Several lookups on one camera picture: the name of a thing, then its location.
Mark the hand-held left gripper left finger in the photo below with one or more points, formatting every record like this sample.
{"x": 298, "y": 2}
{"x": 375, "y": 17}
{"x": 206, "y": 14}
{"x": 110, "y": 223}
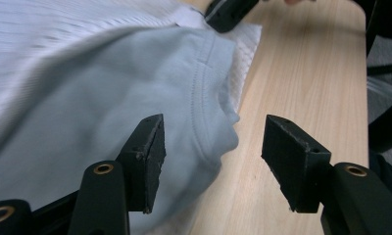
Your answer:
{"x": 146, "y": 163}

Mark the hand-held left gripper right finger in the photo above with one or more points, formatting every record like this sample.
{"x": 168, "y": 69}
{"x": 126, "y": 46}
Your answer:
{"x": 295, "y": 163}

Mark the light blue garment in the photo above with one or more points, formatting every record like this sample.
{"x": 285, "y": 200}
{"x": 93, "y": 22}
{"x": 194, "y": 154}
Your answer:
{"x": 102, "y": 98}

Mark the white mesh laundry bag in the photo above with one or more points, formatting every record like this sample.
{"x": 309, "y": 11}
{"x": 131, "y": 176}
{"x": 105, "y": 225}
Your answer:
{"x": 86, "y": 16}

